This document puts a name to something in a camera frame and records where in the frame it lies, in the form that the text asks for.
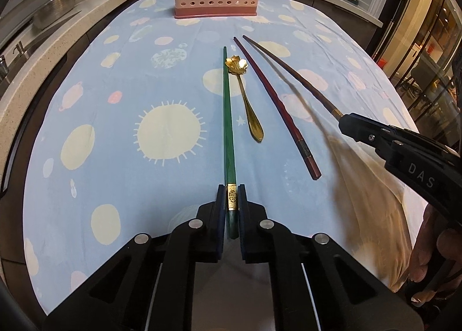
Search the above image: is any dark red chopstick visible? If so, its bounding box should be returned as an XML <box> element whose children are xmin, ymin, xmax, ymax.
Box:
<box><xmin>233</xmin><ymin>37</ymin><xmax>322</xmax><ymax>180</ymax></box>

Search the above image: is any gold flower spoon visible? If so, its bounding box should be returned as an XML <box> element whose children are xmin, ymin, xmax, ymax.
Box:
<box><xmin>224</xmin><ymin>55</ymin><xmax>265</xmax><ymax>144</ymax></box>

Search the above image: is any brown chopstick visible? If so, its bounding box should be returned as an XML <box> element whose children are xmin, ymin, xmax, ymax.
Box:
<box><xmin>242</xmin><ymin>34</ymin><xmax>343</xmax><ymax>120</ymax></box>

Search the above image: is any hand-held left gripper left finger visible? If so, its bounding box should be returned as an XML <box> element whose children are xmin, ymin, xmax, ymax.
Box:
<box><xmin>43</xmin><ymin>184</ymin><xmax>226</xmax><ymax>331</ymax></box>

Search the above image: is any black framed glass door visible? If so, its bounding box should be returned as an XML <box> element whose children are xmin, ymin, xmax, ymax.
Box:
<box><xmin>372</xmin><ymin>0</ymin><xmax>462</xmax><ymax>158</ymax></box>

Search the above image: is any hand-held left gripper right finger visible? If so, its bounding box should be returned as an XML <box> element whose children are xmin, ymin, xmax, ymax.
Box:
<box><xmin>238</xmin><ymin>184</ymin><xmax>424</xmax><ymax>331</ymax></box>

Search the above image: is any stainless steel sink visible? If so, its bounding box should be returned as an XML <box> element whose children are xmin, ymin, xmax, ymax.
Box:
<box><xmin>0</xmin><ymin>12</ymin><xmax>82</xmax><ymax>75</ymax></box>

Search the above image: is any white stone kitchen counter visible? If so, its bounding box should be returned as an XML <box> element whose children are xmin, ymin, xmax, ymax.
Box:
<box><xmin>0</xmin><ymin>0</ymin><xmax>383</xmax><ymax>101</ymax></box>

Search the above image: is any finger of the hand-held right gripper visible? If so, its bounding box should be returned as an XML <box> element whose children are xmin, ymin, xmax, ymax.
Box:
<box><xmin>339</xmin><ymin>113</ymin><xmax>462</xmax><ymax>164</ymax></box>

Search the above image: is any person's right hand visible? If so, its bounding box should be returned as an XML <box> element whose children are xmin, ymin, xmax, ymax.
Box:
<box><xmin>408</xmin><ymin>205</ymin><xmax>462</xmax><ymax>296</ymax></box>

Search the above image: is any green chopstick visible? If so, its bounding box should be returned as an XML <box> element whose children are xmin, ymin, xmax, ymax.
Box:
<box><xmin>221</xmin><ymin>46</ymin><xmax>241</xmax><ymax>240</ymax></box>

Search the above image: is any steel mixing bowl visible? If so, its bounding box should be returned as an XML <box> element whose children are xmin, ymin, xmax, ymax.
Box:
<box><xmin>31</xmin><ymin>0</ymin><xmax>78</xmax><ymax>30</ymax></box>

